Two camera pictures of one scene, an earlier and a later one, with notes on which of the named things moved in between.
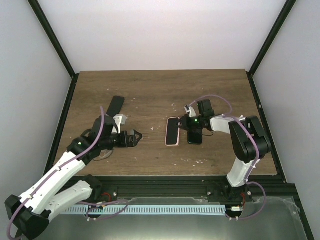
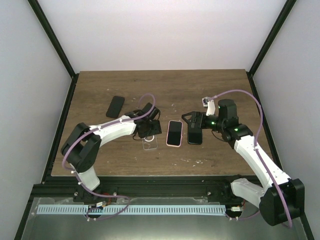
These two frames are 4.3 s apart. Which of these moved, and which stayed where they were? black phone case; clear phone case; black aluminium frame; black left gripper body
Moved: clear phone case; black left gripper body
Stayed: black phone case; black aluminium frame
